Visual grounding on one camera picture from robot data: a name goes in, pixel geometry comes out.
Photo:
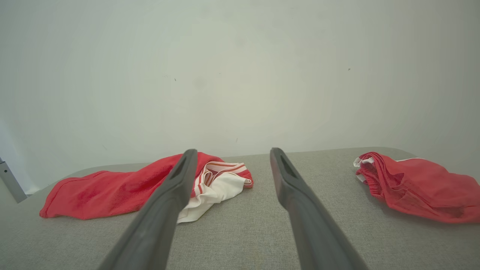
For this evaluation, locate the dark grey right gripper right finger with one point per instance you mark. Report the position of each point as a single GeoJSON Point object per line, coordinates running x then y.
{"type": "Point", "coordinates": [315, 232]}

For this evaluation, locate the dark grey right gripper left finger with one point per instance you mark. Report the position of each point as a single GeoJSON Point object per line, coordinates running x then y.
{"type": "Point", "coordinates": [157, 217]}

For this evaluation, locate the red and white striped shirt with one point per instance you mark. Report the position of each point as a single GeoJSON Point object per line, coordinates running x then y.
{"type": "Point", "coordinates": [93, 195]}

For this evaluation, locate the red shorts with white trim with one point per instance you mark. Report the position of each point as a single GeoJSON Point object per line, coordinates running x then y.
{"type": "Point", "coordinates": [420, 187]}

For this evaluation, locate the grey metal post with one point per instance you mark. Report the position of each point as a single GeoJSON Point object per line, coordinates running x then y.
{"type": "Point", "coordinates": [9, 180]}

